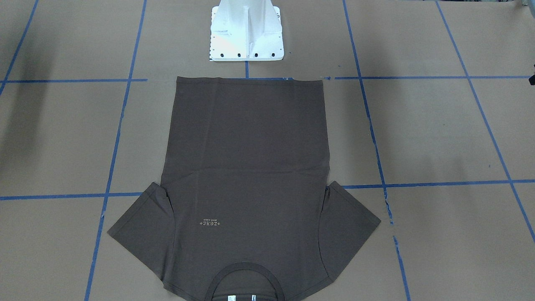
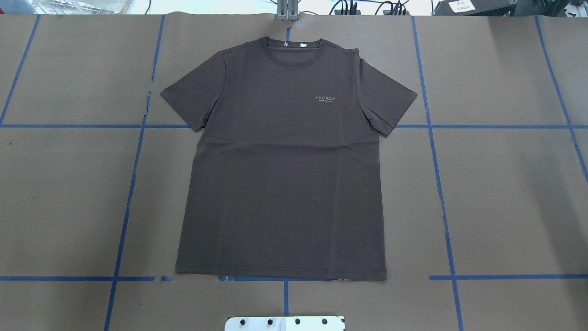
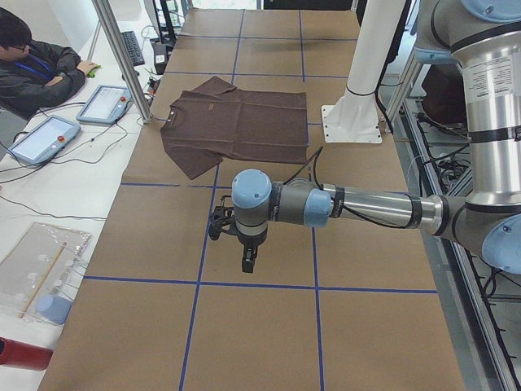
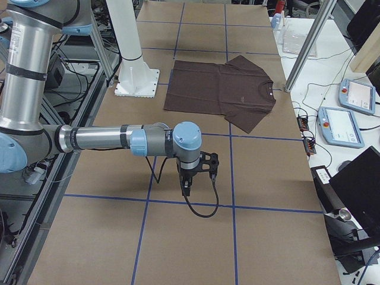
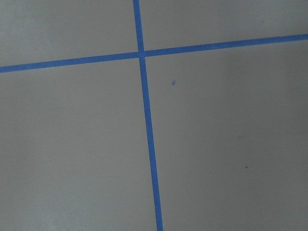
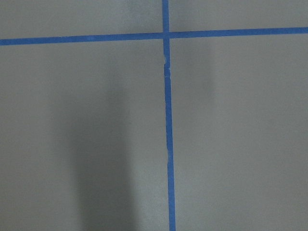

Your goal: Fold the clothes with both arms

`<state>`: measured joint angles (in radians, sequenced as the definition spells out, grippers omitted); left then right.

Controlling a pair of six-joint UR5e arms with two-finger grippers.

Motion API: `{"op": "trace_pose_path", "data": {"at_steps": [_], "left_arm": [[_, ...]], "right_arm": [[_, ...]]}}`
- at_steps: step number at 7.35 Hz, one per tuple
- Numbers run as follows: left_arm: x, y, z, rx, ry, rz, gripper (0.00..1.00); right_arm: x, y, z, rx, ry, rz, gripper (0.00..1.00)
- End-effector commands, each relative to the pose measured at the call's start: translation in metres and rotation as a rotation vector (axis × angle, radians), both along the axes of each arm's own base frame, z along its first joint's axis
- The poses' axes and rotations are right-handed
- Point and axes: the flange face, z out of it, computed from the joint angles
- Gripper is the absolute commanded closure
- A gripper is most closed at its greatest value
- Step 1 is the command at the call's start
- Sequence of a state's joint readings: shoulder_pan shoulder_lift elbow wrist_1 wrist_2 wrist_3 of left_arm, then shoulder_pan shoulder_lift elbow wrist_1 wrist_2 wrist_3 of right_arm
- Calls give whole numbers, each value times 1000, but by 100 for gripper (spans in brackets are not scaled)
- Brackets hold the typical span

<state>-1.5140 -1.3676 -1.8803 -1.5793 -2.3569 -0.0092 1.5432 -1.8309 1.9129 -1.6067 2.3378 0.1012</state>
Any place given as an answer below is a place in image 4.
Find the white pedestal column base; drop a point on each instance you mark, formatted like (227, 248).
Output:
(135, 78)

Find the aluminium frame post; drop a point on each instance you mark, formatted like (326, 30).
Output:
(324, 12)

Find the near orange black connector box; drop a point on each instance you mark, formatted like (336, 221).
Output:
(309, 146)

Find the black power adapter box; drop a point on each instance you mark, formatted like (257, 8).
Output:
(55, 74)

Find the teach pendant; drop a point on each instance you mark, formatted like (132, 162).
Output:
(339, 127)
(357, 96)

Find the black monitor near corner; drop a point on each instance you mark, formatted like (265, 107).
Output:
(357, 186)

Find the black stand with silver cup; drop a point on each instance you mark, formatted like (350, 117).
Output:
(351, 246)

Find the aluminium table frame rail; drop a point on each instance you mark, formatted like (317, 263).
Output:
(27, 211)

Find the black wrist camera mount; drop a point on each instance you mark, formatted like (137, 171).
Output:
(208, 162)

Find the far orange black connector box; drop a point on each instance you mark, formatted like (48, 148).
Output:
(302, 122)

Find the far teach pendant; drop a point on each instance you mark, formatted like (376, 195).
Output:
(357, 96)

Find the orange black connector box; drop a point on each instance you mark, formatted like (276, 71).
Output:
(309, 146)
(302, 122)

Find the clear plastic bag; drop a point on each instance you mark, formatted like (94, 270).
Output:
(292, 42)

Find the near teach pendant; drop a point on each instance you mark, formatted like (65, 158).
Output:
(339, 127)

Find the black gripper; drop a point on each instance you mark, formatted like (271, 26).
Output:
(187, 174)

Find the brown t-shirt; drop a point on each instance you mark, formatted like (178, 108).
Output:
(239, 90)

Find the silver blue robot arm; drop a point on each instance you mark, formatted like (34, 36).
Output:
(24, 140)

